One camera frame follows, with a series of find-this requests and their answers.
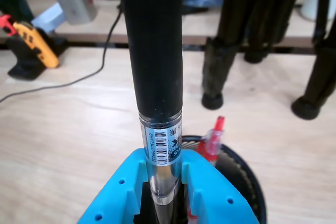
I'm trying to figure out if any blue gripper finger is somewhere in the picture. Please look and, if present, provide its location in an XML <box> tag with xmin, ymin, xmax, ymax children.
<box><xmin>180</xmin><ymin>149</ymin><xmax>263</xmax><ymax>224</ymax></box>
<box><xmin>77</xmin><ymin>147</ymin><xmax>150</xmax><ymax>224</ymax></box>

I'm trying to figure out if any black grip retractable pen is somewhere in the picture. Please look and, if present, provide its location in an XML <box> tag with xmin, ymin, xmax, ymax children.
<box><xmin>117</xmin><ymin>0</ymin><xmax>186</xmax><ymax>224</ymax></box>

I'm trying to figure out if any black mesh pen holder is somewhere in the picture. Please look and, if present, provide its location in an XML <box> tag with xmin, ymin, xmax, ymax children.
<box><xmin>181</xmin><ymin>134</ymin><xmax>267</xmax><ymax>224</ymax></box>

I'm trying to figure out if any red retractable pen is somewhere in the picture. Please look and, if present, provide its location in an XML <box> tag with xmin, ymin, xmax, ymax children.
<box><xmin>196</xmin><ymin>115</ymin><xmax>226</xmax><ymax>167</ymax></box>

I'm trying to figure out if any yellow game controller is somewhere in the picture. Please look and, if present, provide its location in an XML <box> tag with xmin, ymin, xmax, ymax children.
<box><xmin>12</xmin><ymin>21</ymin><xmax>60</xmax><ymax>68</ymax></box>

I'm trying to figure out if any red game controller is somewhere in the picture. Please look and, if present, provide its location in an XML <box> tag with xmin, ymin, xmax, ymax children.
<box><xmin>0</xmin><ymin>15</ymin><xmax>16</xmax><ymax>37</ymax></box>

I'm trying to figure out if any thin black table cable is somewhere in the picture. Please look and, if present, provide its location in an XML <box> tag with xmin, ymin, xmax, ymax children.
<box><xmin>0</xmin><ymin>2</ymin><xmax>124</xmax><ymax>103</ymax></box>

